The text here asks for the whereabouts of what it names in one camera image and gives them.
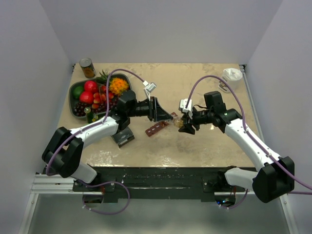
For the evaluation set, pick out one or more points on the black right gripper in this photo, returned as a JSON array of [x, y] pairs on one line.
[[187, 128]]

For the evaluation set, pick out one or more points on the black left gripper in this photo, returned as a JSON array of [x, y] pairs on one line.
[[156, 112]]

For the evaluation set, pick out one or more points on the clear pill bottle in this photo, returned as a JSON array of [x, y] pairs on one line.
[[177, 122]]

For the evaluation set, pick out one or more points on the red weekly pill organizer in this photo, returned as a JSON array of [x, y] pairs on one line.
[[160, 125]]

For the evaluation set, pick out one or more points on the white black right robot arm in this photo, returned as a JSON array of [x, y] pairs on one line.
[[272, 177]]

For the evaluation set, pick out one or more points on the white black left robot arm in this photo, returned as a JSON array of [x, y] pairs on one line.
[[63, 153]]

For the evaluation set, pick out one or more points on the black razor stand box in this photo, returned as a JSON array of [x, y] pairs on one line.
[[123, 137]]

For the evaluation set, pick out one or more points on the orange spiky fruit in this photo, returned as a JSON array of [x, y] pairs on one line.
[[118, 86]]

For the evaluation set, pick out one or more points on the strawberry pile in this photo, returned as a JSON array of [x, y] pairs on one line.
[[102, 97]]

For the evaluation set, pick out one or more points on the green glass bottle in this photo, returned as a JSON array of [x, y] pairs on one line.
[[90, 115]]

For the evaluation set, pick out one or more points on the dark grey fruit tray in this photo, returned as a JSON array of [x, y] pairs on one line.
[[99, 81]]

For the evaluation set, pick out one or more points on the red apple lower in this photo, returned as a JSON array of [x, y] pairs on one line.
[[86, 97]]

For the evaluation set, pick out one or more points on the red apple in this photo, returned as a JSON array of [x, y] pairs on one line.
[[91, 86], [86, 97]]

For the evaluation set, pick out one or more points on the red apple upper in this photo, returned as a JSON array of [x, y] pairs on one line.
[[91, 86]]

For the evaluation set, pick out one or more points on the dark red grape bunch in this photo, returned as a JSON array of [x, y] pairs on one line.
[[77, 108]]

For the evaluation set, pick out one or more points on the green lime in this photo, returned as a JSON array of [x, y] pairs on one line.
[[77, 91]]

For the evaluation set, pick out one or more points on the tin can yellow label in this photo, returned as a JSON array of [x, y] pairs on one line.
[[87, 67]]

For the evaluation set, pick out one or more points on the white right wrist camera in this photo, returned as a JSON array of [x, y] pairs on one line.
[[185, 106]]

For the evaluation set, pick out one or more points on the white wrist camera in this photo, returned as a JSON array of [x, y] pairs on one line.
[[185, 106], [148, 88]]

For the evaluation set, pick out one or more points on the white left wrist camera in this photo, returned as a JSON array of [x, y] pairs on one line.
[[148, 88]]

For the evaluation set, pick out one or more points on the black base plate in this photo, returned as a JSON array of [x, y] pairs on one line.
[[193, 183]]

